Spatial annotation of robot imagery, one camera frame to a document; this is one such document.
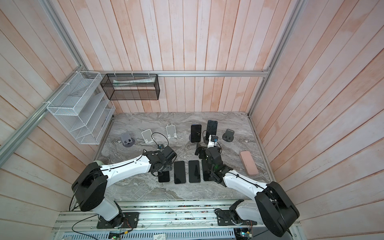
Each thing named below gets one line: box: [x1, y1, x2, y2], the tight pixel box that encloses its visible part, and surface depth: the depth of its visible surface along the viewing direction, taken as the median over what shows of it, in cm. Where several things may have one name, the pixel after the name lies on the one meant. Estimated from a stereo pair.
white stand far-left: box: [141, 129, 154, 144], surface depth 102 cm
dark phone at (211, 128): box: [205, 120, 218, 141], surface depth 100 cm
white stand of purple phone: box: [166, 124, 177, 140], surface depth 106 cm
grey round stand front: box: [121, 133, 135, 148], surface depth 101 cm
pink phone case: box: [240, 150, 259, 176], surface depth 94 cm
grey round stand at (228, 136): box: [222, 129, 235, 142], surface depth 105 cm
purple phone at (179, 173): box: [174, 161, 186, 184], surface depth 92 cm
